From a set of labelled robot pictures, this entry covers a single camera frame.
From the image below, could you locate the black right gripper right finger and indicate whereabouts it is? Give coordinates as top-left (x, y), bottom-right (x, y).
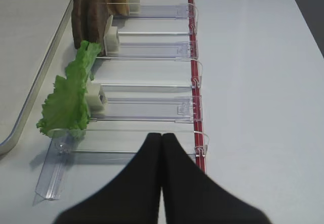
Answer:
top-left (162, 133), bottom-right (270, 223)

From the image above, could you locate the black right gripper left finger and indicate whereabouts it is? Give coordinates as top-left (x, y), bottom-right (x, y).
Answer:
top-left (54, 133), bottom-right (161, 223)

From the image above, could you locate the green lettuce leaf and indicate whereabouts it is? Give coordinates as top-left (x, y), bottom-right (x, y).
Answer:
top-left (36, 41), bottom-right (102, 136)

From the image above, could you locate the brown meat patty front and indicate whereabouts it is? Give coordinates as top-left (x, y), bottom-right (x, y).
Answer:
top-left (71, 0), bottom-right (90, 49)

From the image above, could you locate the white pusher block near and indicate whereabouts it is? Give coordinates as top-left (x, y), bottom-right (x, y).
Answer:
top-left (85, 82), bottom-right (107, 112)

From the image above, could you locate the clear plastic right rack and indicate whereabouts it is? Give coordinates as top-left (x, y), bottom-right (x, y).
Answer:
top-left (35, 0), bottom-right (195, 200)

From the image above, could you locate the white pusher block middle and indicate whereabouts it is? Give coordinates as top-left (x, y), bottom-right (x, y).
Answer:
top-left (103, 15), bottom-right (120, 55)

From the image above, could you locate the metal baking tray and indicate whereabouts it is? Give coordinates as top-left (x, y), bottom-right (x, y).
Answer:
top-left (1, 0), bottom-right (72, 154)

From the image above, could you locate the red rack rail strip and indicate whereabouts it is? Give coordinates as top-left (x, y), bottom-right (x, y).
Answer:
top-left (188, 0), bottom-right (206, 172)

